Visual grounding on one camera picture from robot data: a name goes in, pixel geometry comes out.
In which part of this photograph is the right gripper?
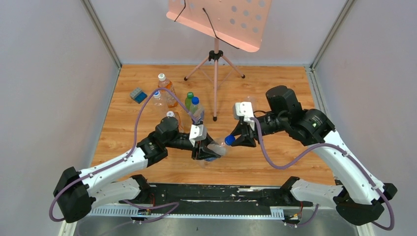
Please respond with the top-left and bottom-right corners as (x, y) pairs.
(229, 113), (287, 147)

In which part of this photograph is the Pepsi bottle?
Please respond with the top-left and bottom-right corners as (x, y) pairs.
(198, 136), (231, 168)
(190, 103), (205, 124)

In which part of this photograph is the orange tea bottle crushed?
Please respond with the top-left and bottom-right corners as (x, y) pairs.
(173, 111), (184, 133)

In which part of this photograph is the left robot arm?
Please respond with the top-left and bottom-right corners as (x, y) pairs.
(49, 117), (220, 223)

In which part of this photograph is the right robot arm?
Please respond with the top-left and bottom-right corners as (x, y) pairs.
(232, 86), (397, 231)

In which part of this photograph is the clear unlabelled plastic bottle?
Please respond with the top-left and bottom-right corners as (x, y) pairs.
(243, 96), (257, 111)

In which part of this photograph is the green plastic bottle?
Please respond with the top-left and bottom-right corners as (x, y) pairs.
(184, 92), (194, 110)

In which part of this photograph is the orange tea bottle standing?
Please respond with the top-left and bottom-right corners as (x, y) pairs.
(158, 73), (178, 108)

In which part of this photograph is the clear bottle blue cap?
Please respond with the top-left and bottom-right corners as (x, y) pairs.
(152, 91), (169, 117)

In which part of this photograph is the blue grey block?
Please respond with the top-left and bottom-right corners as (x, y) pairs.
(129, 88), (148, 104)

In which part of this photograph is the pink music stand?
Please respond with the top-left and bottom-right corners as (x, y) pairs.
(166, 0), (272, 121)

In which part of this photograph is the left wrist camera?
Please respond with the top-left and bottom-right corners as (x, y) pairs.
(189, 124), (207, 146)

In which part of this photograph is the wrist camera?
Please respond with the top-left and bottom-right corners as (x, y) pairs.
(189, 124), (207, 146)
(233, 102), (255, 130)

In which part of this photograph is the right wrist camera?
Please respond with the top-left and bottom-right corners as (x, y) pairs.
(233, 102), (255, 130)

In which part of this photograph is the white cable duct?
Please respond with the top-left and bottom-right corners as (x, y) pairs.
(88, 205), (285, 219)

